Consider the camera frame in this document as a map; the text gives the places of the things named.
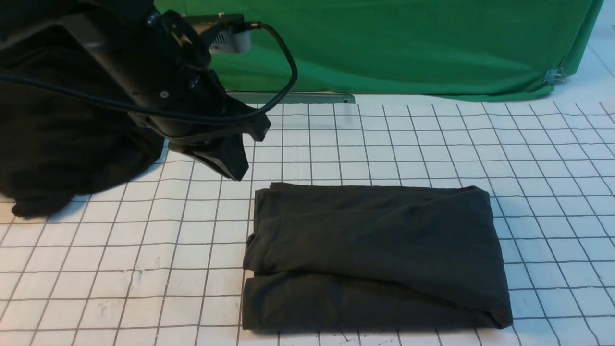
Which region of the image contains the black left camera cable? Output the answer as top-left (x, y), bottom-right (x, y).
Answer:
top-left (0, 21), bottom-right (298, 126)

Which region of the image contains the metal binder clip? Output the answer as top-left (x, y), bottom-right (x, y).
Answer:
top-left (544, 67), bottom-right (567, 85)

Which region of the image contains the gray long-sleeve shirt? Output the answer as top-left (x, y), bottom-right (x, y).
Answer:
top-left (242, 183), bottom-right (514, 332)

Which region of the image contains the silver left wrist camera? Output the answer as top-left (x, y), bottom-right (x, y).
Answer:
top-left (185, 13), bottom-right (252, 53)

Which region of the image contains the gray metal bar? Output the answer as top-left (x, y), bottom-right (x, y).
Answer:
top-left (228, 92), bottom-right (356, 105)

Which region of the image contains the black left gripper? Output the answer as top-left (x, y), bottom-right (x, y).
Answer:
top-left (0, 0), bottom-right (272, 182)

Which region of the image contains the black crumpled garment pile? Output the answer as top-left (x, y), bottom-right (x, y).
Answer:
top-left (0, 25), bottom-right (164, 218)

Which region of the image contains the green backdrop cloth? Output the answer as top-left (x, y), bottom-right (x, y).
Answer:
top-left (155, 0), bottom-right (603, 101)

